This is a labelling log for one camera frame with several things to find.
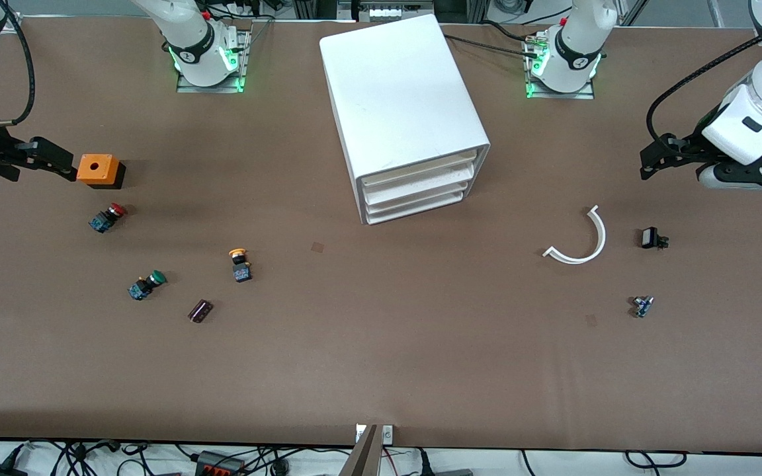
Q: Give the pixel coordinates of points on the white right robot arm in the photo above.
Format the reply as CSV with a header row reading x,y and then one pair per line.
x,y
192,39

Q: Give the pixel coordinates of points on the black left camera mount bracket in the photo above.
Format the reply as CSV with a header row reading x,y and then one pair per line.
x,y
751,173

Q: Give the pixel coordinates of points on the small white edge bracket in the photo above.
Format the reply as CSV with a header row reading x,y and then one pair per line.
x,y
387,434
360,434

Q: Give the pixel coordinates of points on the grey centre beam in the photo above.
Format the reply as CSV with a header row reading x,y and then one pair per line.
x,y
362,459

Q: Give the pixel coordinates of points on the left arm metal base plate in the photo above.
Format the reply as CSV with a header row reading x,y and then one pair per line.
x,y
586,94

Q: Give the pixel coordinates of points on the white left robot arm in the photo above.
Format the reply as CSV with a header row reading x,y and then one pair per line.
x,y
576,46

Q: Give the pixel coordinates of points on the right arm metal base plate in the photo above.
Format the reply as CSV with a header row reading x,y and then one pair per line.
x,y
242,73

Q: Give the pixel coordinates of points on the small blue electronic part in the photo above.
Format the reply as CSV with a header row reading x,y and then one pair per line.
x,y
642,307

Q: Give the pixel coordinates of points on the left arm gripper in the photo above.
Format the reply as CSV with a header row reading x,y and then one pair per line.
x,y
690,146

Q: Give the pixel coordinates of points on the red push button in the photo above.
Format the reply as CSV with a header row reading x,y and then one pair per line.
x,y
106,217

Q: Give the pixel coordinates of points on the orange box with hole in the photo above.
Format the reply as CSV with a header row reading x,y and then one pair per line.
x,y
96,168

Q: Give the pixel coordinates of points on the dark purple cylindrical capacitor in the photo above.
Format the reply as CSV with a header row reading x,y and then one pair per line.
x,y
200,311

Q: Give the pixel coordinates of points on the small black switch part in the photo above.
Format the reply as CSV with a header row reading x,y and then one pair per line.
x,y
650,237

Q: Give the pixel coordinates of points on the black power strip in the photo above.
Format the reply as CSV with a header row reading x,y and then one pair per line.
x,y
219,466

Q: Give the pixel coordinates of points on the white curved plastic strip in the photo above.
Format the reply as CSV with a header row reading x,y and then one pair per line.
x,y
602,238

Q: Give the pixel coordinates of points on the green push button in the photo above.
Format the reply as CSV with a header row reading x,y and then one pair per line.
x,y
146,284

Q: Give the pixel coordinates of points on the yellow push button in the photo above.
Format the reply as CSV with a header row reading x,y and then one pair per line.
x,y
241,268

